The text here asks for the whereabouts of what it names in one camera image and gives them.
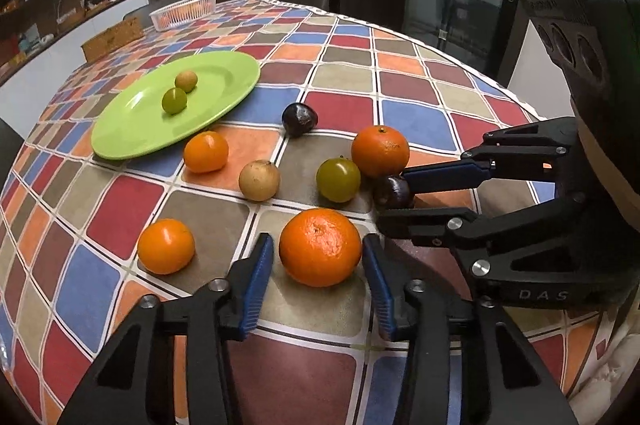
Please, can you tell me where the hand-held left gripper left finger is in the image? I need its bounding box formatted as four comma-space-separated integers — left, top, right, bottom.
57, 232, 275, 425

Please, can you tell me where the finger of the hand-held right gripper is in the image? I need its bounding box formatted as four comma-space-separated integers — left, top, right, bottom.
375, 192, 588, 286
401, 117, 581, 196

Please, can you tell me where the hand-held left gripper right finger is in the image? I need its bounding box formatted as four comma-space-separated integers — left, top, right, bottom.
362, 233, 581, 425

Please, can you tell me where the dark purple plum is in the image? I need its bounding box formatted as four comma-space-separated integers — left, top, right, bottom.
281, 102, 319, 138
372, 175, 413, 212

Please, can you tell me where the large orange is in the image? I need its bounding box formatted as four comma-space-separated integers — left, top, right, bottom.
278, 208, 363, 288

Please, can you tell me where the green plum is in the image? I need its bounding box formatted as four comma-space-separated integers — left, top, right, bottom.
316, 157, 362, 202

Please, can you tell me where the tan round fruit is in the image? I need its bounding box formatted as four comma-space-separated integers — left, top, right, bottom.
238, 160, 281, 202

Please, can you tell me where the small orange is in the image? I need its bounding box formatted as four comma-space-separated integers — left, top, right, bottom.
183, 131, 230, 174

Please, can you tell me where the green plate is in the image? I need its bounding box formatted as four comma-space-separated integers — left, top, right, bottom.
91, 51, 261, 160

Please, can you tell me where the small green fruit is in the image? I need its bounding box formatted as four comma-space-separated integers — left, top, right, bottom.
161, 87, 188, 115

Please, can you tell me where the small tan fruit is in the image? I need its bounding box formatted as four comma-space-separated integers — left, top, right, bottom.
175, 71, 199, 94

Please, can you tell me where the pale cloth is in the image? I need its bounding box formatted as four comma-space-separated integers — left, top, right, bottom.
575, 320, 640, 406

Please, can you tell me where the white plastic basket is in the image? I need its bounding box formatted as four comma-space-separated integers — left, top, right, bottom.
150, 0, 218, 32

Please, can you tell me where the heap of tangerines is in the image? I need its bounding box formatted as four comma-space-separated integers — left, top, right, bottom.
165, 2, 211, 23

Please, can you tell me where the brown woven box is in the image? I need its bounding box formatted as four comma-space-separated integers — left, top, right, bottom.
81, 17, 146, 63

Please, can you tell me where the curved white counter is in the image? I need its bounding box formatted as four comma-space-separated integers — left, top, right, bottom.
0, 0, 148, 90

